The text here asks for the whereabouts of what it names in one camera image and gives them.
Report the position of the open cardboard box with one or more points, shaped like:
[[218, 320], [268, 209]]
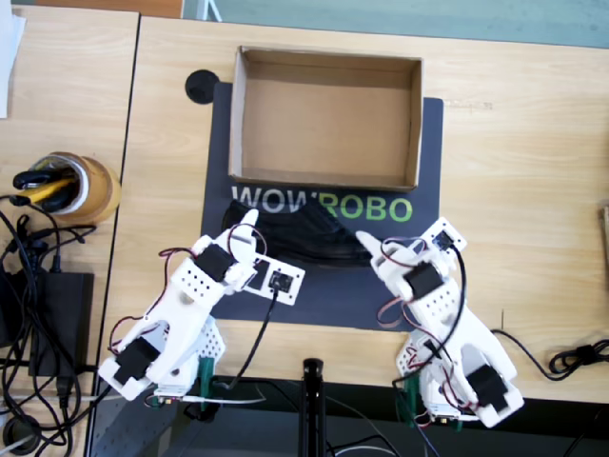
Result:
[[323, 124]]

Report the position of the black power adapter brick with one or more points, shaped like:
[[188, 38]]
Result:
[[62, 314]]

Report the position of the white tape roll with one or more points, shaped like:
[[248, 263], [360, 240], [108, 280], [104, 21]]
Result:
[[84, 188]]

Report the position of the white metal leg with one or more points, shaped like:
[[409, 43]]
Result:
[[214, 9]]

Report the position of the green table clamp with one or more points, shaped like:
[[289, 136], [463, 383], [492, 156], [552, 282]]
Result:
[[205, 381], [411, 395], [457, 423]]

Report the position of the dark mat with WOWROBO print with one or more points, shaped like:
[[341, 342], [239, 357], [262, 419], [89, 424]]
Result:
[[333, 300]]

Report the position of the black round desk grommet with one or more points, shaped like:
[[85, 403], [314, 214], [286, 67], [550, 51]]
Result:
[[12, 431], [200, 85]]

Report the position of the gripper white camera mount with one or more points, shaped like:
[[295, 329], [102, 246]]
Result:
[[445, 238], [285, 281]]

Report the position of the white paper stack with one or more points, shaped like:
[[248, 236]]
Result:
[[7, 62]]

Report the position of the white perforated base plate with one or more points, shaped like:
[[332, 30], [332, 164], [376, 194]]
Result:
[[214, 343], [405, 362]]

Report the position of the brown packing tape roll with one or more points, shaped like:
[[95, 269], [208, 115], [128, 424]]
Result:
[[102, 190]]

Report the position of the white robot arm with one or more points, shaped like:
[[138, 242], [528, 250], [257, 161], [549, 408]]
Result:
[[476, 352], [181, 309]]

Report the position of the black camera stand pole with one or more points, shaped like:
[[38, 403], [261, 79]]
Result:
[[313, 404]]

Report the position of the black charger block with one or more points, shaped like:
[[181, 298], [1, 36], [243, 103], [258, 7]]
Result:
[[5, 309]]

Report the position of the black leather dress shoe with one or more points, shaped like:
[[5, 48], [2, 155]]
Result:
[[304, 238]]

